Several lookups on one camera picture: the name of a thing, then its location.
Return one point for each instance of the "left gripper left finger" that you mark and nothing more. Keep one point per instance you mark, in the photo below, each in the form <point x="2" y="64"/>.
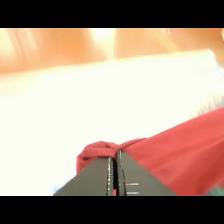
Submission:
<point x="95" y="179"/>

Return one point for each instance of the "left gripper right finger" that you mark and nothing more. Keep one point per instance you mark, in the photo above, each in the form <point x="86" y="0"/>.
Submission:
<point x="140" y="181"/>

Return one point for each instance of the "red garment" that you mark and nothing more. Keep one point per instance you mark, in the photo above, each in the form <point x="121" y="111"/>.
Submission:
<point x="186" y="156"/>

